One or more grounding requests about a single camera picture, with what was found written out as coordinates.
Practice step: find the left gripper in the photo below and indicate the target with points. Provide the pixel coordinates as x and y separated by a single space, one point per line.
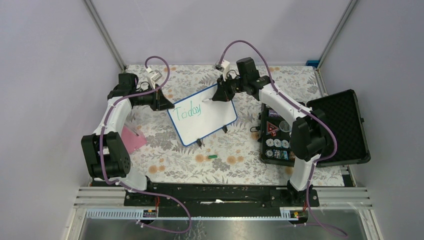
160 102

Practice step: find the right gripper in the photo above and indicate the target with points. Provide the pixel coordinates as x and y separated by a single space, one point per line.
223 93

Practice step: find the blue framed whiteboard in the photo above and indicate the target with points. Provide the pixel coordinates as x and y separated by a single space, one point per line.
194 120

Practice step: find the pink metronome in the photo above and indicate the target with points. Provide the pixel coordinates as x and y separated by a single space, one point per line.
132 139

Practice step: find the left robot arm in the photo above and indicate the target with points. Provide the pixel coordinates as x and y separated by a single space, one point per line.
106 156

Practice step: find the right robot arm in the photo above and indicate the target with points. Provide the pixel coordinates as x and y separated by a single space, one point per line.
310 136

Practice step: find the blue corner clamp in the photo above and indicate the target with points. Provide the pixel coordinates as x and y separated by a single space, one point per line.
312 63

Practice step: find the black open case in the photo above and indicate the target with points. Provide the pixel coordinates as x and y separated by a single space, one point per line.
342 116

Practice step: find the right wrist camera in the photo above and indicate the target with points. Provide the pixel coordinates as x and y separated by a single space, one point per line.
224 67

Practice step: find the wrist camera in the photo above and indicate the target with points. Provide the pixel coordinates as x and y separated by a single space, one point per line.
152 77
224 67

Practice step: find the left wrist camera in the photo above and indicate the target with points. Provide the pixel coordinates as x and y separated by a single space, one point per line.
152 77

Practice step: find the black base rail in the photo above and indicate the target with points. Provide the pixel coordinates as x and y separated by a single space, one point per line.
219 200

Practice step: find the white cable duct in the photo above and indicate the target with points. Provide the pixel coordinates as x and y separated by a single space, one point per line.
152 214

